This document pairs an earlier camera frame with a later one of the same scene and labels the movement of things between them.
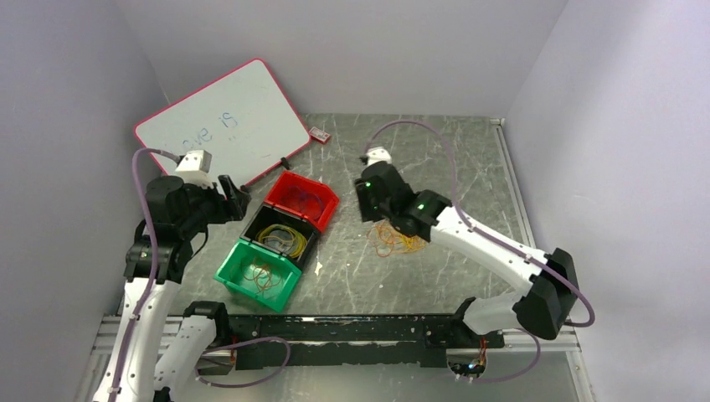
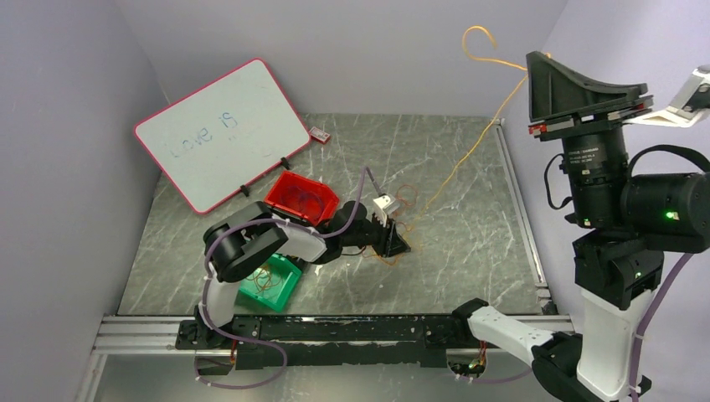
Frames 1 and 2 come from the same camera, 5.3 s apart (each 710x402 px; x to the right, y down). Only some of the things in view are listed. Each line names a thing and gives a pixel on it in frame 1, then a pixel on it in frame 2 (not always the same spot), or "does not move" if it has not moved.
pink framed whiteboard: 244,119 does not move
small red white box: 319,135 does not move
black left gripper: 228,210 -> 391,244
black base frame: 262,342 does not move
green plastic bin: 263,275 does not move
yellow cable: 413,243 -> 495,121
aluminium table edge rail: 527,233 does not move
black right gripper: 366,213 -> 552,89
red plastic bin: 304,195 does not move
